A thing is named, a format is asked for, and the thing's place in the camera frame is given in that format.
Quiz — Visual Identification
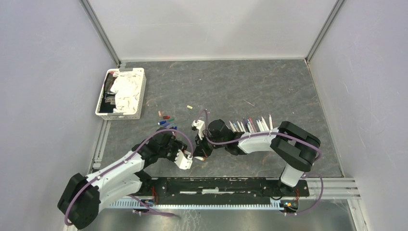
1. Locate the orange capped marker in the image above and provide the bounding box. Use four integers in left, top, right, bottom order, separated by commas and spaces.
194, 156, 206, 161

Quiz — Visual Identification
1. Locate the pink marker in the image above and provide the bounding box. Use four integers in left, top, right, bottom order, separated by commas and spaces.
248, 118, 257, 132

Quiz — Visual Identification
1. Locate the marker three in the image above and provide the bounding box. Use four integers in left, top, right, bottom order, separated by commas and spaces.
256, 120, 265, 132

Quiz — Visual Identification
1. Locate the marker one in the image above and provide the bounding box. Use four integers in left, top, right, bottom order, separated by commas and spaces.
261, 117, 269, 131

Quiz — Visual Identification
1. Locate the green capped marker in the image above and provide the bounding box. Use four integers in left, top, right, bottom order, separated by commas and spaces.
236, 121, 245, 132

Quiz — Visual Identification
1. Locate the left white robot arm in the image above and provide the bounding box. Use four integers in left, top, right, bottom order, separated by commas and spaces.
57, 128, 211, 229

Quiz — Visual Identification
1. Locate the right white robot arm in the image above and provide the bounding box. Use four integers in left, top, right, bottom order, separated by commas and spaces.
174, 119, 321, 196

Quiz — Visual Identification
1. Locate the white plastic basket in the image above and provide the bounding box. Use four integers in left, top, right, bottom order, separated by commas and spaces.
95, 68, 146, 120

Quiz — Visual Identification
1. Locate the white cloth in basket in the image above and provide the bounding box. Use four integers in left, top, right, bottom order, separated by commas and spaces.
110, 68, 144, 114

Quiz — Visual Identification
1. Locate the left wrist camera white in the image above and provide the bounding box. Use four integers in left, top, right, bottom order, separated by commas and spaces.
174, 150, 192, 170

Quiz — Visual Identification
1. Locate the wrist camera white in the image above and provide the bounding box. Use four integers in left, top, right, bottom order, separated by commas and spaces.
191, 119, 205, 140
174, 150, 192, 170

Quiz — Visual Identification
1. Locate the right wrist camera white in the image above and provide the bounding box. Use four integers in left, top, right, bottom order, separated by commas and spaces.
191, 119, 205, 140

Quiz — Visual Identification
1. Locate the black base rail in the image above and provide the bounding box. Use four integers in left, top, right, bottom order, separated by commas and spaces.
147, 177, 310, 205

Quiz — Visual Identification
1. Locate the white cable duct strip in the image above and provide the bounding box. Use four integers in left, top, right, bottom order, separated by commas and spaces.
110, 197, 286, 210

